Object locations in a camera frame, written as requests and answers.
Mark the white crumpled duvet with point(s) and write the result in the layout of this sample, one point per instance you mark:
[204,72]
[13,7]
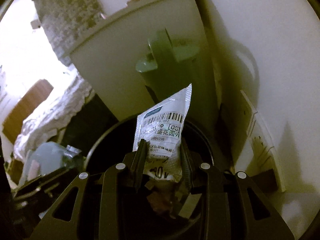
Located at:
[50,120]

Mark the white plastic mailing bag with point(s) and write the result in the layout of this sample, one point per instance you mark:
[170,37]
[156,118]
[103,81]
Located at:
[162,130]

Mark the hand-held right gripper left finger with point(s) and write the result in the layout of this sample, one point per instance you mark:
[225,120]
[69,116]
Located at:
[138,160]

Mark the brown padded headboard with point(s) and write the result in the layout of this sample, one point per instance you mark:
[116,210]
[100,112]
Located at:
[25,107]

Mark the green cylindrical appliance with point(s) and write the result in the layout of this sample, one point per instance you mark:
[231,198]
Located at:
[165,80]

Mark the white cabinet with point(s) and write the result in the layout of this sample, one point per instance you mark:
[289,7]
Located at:
[112,67]

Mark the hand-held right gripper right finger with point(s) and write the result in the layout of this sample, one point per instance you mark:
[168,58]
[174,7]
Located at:
[186,163]

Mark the black trash bin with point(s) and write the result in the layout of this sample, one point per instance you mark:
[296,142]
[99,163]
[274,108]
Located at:
[112,140]

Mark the floral patterned window blind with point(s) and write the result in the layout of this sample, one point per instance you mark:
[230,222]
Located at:
[67,12]

